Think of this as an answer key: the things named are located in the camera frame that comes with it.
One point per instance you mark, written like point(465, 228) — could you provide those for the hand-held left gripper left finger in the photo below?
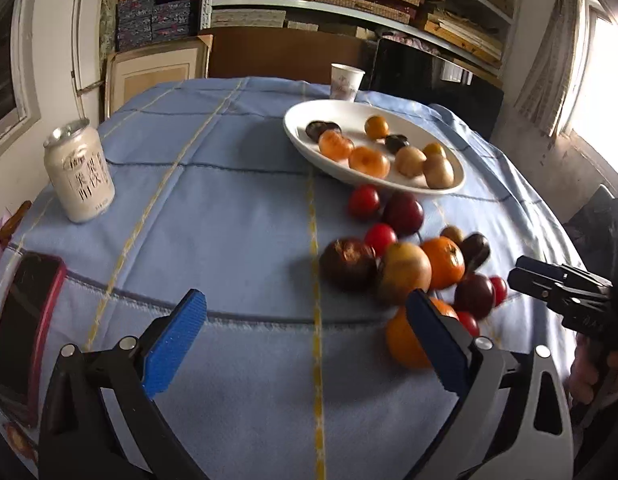
point(176, 340)

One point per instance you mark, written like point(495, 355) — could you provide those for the small tan sapodilla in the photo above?
point(451, 234)

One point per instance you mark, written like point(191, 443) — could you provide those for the speckled orange persimmon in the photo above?
point(369, 162)

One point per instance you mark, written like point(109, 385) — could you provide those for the beige curtain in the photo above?
point(549, 70)

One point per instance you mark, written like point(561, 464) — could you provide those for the red cased smartphone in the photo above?
point(24, 320)

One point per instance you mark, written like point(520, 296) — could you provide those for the large tan sapodilla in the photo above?
point(439, 172)

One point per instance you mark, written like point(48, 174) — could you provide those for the dark red plum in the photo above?
point(474, 296)
point(403, 214)

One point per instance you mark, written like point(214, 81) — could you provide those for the orange mandarin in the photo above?
point(406, 340)
point(444, 262)

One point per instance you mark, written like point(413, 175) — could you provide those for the white oval plate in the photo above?
point(339, 115)

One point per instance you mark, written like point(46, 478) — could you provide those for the stack of blue patterned boxes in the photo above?
point(154, 20)

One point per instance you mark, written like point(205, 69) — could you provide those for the black jacket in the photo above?
point(604, 230)

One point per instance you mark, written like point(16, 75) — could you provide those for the white plastic conduit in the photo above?
point(81, 35)

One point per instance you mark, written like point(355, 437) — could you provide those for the dark purple mangosteen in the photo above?
point(476, 252)
point(319, 130)
point(395, 143)
point(346, 265)

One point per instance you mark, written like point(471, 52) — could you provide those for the light wooden framed panel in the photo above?
point(154, 75)

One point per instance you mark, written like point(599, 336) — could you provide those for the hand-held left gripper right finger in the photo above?
point(434, 340)

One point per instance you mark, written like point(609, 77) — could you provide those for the person's right hand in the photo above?
point(586, 375)

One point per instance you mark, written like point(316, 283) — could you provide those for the white paper cup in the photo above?
point(346, 82)

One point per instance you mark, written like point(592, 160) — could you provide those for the red tomato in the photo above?
point(500, 291)
point(364, 202)
point(469, 323)
point(380, 239)

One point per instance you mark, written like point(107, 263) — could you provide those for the black flat screen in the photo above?
point(429, 80)

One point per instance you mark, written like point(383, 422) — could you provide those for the yellow orange tomato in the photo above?
point(376, 127)

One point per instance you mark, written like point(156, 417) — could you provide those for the white beverage can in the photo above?
point(81, 180)

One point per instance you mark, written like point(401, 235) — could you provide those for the green marbled panel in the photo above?
point(109, 15)

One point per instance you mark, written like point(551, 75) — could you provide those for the white metal shelf rack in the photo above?
point(205, 5)

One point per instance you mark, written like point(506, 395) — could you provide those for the yellow green tomato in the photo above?
point(434, 150)

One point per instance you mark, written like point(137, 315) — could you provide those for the striped orange persimmon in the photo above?
point(335, 146)

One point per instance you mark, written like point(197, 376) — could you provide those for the brown wooden board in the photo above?
point(279, 55)

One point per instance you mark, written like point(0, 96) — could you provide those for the white framed window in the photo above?
point(9, 85)
point(599, 85)

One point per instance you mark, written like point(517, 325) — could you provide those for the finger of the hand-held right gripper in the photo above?
point(549, 267)
point(539, 285)

